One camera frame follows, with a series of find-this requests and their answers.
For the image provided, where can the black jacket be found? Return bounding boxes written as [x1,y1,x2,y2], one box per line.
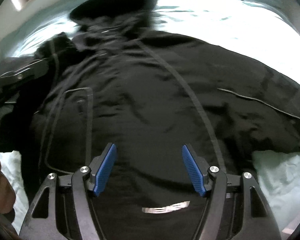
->
[0,0,300,239]

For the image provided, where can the light blue quilt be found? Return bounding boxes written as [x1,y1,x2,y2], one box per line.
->
[0,0,300,238]

